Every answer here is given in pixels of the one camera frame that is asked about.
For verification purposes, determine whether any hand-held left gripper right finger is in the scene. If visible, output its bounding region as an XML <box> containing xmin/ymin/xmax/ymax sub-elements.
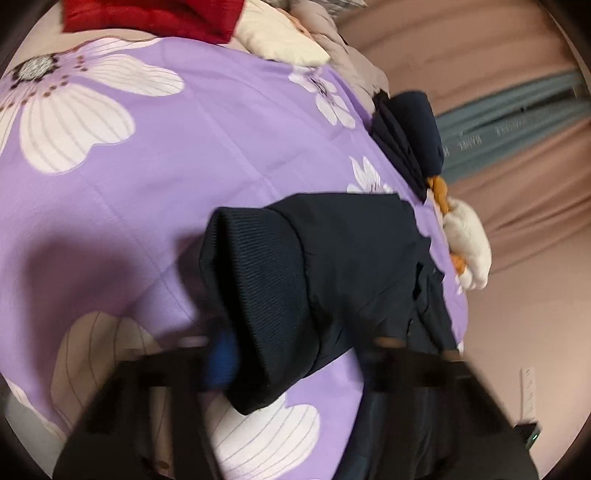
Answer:
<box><xmin>355</xmin><ymin>336</ymin><xmax>541</xmax><ymax>480</ymax></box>

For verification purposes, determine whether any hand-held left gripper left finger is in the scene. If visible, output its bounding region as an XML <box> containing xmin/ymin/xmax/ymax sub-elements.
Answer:
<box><xmin>53</xmin><ymin>331</ymin><xmax>242</xmax><ymax>480</ymax></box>

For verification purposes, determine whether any dark navy jacket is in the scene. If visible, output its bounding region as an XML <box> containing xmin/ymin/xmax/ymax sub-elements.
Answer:
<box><xmin>198</xmin><ymin>191</ymin><xmax>465</xmax><ymax>480</ymax></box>

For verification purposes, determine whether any folded navy clothes stack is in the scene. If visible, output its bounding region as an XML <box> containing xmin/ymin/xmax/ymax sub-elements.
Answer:
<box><xmin>369</xmin><ymin>91</ymin><xmax>445</xmax><ymax>202</ymax></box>

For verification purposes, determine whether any white power strip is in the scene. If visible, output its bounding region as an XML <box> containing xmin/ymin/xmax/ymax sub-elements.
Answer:
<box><xmin>521</xmin><ymin>367</ymin><xmax>537</xmax><ymax>417</ymax></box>

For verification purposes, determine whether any orange and white plush toy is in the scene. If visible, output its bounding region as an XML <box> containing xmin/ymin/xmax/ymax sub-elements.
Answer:
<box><xmin>425</xmin><ymin>175</ymin><xmax>493</xmax><ymax>291</ymax></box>

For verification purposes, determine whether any small black device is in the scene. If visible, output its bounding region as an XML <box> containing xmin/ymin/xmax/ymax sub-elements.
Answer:
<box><xmin>512</xmin><ymin>422</ymin><xmax>542</xmax><ymax>449</ymax></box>

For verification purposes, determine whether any purple floral bedsheet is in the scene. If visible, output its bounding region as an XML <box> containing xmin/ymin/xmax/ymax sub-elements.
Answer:
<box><xmin>0</xmin><ymin>37</ymin><xmax>469</xmax><ymax>480</ymax></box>

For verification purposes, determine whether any grey-blue printed fabric band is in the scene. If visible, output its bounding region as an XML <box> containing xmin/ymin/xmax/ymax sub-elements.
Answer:
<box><xmin>434</xmin><ymin>69</ymin><xmax>586</xmax><ymax>178</ymax></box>

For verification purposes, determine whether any grey-pink quilt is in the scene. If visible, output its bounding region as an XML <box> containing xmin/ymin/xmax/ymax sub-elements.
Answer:
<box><xmin>286</xmin><ymin>0</ymin><xmax>391</xmax><ymax>114</ymax></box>

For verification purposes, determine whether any cream plush pillow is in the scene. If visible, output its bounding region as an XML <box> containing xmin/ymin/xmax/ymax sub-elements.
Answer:
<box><xmin>233</xmin><ymin>0</ymin><xmax>331</xmax><ymax>66</ymax></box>

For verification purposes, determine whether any red cloth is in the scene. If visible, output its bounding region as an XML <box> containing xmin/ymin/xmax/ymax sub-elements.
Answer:
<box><xmin>62</xmin><ymin>0</ymin><xmax>245</xmax><ymax>45</ymax></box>

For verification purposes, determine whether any grey patterned cloth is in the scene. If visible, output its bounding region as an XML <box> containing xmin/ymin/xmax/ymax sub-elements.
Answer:
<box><xmin>331</xmin><ymin>0</ymin><xmax>370</xmax><ymax>16</ymax></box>

